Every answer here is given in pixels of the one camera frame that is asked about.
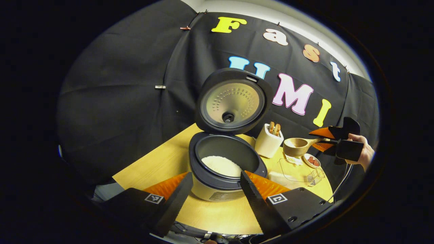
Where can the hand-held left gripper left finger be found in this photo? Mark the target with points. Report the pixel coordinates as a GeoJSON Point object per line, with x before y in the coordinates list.
{"type": "Point", "coordinates": [169, 206]}

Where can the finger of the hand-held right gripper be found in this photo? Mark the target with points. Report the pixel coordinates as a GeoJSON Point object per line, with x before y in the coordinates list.
{"type": "Point", "coordinates": [351, 127]}
{"type": "Point", "coordinates": [349, 150]}

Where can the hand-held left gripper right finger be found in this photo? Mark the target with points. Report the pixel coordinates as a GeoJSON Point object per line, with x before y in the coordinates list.
{"type": "Point", "coordinates": [259, 206]}

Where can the wooden spoon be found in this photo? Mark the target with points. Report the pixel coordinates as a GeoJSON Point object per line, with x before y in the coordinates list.
{"type": "Point", "coordinates": [296, 146]}

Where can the dark grey rice cooker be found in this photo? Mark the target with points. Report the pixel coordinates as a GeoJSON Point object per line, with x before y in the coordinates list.
{"type": "Point", "coordinates": [234, 101]}

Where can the red meat piece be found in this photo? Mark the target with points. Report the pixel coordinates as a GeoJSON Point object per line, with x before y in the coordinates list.
{"type": "Point", "coordinates": [310, 159]}
{"type": "Point", "coordinates": [316, 163]}

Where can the white round plate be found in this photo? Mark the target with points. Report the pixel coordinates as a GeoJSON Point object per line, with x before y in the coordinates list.
{"type": "Point", "coordinates": [307, 162]}

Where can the clear plastic container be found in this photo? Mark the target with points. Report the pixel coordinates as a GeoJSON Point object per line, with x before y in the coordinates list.
{"type": "Point", "coordinates": [291, 169]}

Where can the white divided grain dish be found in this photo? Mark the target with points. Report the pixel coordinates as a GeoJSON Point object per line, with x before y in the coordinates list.
{"type": "Point", "coordinates": [293, 160]}

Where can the white toaster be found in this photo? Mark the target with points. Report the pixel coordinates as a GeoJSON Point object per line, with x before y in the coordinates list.
{"type": "Point", "coordinates": [268, 145]}

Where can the toast slice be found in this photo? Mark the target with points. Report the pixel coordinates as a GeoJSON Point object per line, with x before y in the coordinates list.
{"type": "Point", "coordinates": [271, 127]}
{"type": "Point", "coordinates": [277, 130]}

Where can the black backdrop cloth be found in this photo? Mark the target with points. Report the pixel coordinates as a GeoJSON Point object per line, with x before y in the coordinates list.
{"type": "Point", "coordinates": [129, 101]}

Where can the pink clip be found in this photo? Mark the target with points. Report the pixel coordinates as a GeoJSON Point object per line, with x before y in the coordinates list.
{"type": "Point", "coordinates": [185, 28]}

